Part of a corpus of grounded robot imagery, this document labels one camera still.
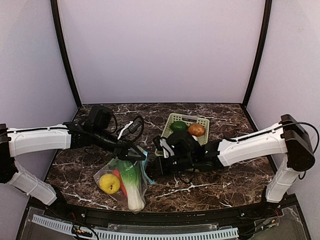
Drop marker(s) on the clear zip top bag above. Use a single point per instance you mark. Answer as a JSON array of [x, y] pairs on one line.
[[112, 165]]

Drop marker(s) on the brown toy mushroom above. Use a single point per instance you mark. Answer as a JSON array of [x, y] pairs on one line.
[[196, 129]]

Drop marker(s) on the green toy leafy vegetable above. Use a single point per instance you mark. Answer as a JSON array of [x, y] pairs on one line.
[[131, 177]]

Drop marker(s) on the black frame post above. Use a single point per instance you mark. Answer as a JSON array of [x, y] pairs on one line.
[[63, 52], [259, 51]]

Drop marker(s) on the white slotted cable duct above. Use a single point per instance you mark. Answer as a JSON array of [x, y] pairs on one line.
[[121, 232]]

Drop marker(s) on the yellow toy lemon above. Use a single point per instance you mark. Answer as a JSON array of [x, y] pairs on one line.
[[109, 183]]

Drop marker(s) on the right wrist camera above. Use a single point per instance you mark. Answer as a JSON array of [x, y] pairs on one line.
[[162, 147]]

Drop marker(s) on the dark green toy avocado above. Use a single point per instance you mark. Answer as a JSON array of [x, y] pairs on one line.
[[178, 126]]

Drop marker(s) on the red toy chili pepper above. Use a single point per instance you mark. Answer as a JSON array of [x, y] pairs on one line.
[[116, 172]]

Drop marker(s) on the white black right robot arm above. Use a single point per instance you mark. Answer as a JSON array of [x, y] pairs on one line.
[[181, 151]]

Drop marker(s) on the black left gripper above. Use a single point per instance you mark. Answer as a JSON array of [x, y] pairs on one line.
[[122, 151]]

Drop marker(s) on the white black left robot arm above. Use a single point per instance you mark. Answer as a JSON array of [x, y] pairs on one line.
[[68, 135]]

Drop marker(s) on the black frame right post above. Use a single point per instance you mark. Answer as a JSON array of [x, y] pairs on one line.
[[259, 51]]

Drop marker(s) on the black front frame rail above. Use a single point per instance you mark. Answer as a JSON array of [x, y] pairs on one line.
[[235, 216]]

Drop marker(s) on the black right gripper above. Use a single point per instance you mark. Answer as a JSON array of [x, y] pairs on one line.
[[160, 168]]

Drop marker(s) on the black frame left post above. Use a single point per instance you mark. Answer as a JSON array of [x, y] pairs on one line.
[[63, 52]]

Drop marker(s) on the pale green plastic basket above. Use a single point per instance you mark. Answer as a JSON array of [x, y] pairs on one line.
[[188, 120]]

